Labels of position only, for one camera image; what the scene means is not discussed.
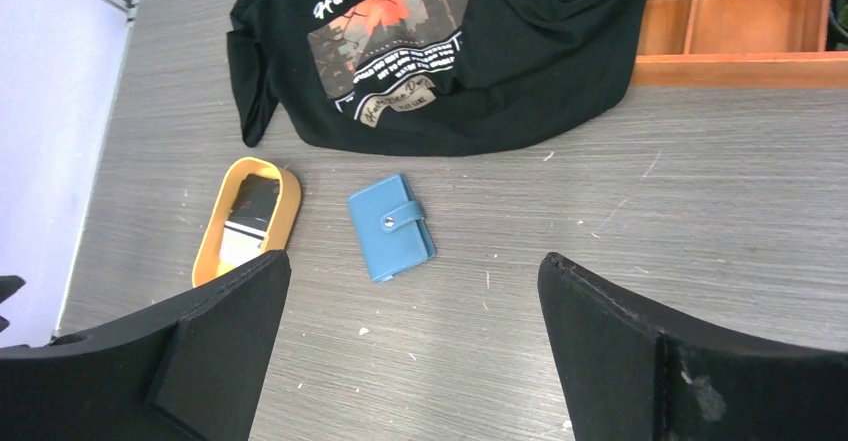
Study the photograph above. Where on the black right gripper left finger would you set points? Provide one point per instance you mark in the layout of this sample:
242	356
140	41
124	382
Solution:
190	367

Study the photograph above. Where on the orange wooden compartment tray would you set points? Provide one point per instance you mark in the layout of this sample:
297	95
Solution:
738	43

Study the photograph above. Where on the yellow oval tray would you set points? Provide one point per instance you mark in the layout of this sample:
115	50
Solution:
207	265

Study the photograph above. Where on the white striped card in tray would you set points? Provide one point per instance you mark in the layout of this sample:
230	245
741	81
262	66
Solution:
240	243

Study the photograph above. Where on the blue leather card holder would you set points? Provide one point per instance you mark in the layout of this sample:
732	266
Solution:
390	225

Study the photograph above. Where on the black printed t-shirt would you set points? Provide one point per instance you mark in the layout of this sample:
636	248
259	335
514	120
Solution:
430	77

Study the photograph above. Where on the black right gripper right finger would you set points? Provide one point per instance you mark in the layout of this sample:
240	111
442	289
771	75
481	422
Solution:
634	369

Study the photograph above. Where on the black card in tray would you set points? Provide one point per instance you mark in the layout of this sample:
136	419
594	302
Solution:
255	203

